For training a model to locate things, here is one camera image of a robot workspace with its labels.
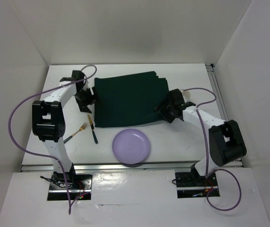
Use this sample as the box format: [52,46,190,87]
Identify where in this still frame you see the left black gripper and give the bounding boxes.
[73,86,102,114]

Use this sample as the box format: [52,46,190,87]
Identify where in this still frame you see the dark green cloth napkin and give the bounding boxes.
[94,71,168,128]

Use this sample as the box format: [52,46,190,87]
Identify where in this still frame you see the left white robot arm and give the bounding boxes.
[32,70,95,189]

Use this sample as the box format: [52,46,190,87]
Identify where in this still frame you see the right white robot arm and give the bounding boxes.
[155,89,247,186]

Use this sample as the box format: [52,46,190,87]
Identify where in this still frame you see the blue mug white inside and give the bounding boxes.
[181,90,191,100]

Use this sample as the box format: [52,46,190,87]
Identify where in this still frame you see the lilac plastic plate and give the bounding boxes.
[112,129,151,165]

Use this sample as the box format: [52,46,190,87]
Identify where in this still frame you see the gold knife green handle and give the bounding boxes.
[87,114,98,144]

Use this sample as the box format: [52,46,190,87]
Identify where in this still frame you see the gold fork green handle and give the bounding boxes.
[63,122,87,143]

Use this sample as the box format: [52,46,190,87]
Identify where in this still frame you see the aluminium rail front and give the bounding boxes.
[21,161,195,172]

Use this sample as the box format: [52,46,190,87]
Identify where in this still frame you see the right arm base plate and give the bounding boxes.
[172,172,220,199]

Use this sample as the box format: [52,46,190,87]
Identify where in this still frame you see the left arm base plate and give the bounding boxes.
[40,174,93,201]

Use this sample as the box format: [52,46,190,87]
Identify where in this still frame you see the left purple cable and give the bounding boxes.
[8,65,97,215]

